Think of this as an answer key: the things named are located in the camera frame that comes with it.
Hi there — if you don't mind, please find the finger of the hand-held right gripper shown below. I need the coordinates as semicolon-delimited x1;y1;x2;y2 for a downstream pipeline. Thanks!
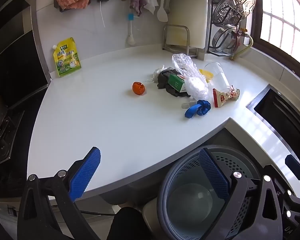
277;189;300;222
285;154;300;180

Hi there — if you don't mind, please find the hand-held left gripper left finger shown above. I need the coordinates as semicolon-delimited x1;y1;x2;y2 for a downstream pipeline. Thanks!
17;146;102;240

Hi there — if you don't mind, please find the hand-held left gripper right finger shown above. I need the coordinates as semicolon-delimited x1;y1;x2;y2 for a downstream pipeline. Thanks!
199;148;283;240

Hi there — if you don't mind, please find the grey perforated waste bin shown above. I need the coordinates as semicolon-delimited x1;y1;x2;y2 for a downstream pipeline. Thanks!
157;145;265;240

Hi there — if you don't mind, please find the blue strap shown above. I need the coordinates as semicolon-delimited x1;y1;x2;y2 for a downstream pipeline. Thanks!
184;99;212;119

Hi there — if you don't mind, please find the red white snack wrapper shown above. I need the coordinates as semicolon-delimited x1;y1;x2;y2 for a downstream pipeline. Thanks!
212;85;240;109

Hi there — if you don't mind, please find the clear plastic bag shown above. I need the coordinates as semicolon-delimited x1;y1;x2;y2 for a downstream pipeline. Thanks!
172;53;209;100

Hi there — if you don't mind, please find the clear plastic cup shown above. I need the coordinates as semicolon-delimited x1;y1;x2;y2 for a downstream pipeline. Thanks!
204;62;232;92

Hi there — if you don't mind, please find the orange peel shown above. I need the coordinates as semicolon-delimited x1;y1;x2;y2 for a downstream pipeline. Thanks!
132;81;146;95

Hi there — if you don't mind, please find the yellow plastic piece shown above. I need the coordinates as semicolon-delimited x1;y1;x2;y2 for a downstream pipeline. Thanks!
199;69;214;83

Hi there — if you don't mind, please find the green cardboard box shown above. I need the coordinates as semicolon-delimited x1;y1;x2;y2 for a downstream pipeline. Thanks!
167;73;188;92

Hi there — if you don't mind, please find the dark grey cloth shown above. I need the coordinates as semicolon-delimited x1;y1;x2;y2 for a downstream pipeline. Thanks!
157;67;192;98

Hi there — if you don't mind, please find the white tissue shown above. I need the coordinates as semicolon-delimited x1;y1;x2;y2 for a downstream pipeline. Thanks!
146;65;174;83

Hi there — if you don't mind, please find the black steel-rimmed sink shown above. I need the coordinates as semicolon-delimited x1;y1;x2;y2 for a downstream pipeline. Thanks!
246;84;300;140

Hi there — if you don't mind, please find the yellow seasoning pouch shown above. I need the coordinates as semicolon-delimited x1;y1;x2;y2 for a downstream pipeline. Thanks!
51;37;82;78

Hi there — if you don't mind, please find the steel perforated colander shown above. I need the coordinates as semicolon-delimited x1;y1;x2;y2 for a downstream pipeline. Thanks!
211;24;240;52

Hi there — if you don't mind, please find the steel cutting board rack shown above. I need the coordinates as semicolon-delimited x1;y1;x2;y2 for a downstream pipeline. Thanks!
162;24;199;58

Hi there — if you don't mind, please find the brown rimmed pot lid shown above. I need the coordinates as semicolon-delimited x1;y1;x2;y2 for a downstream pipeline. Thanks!
234;29;243;48

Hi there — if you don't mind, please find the barred window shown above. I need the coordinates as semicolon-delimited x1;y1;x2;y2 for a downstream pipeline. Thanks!
251;0;300;68

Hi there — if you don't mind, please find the white bottle brush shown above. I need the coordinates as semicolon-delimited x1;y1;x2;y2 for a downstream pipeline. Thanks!
126;14;136;46

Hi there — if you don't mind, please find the white plastic straw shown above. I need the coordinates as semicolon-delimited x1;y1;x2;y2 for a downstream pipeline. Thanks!
99;1;106;28

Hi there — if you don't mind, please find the steel steamer plate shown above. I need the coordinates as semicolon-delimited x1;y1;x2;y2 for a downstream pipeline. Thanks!
213;0;257;26

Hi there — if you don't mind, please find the white rice paddle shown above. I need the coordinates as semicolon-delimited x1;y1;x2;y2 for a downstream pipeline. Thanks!
157;0;168;22

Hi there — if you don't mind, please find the white cutting board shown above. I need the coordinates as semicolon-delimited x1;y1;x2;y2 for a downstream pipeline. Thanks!
166;0;210;49

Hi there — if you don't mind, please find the purple dishcloth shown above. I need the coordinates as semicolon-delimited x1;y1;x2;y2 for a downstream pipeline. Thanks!
129;0;148;17

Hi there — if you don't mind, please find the white hanging cloth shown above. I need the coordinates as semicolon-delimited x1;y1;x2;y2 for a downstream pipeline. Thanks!
144;0;159;15

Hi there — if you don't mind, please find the yellow hose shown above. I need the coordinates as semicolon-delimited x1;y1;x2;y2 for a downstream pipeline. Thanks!
230;34;254;60

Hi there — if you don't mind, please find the black wire dish rack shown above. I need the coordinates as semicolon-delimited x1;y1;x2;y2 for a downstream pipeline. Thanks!
207;0;243;55

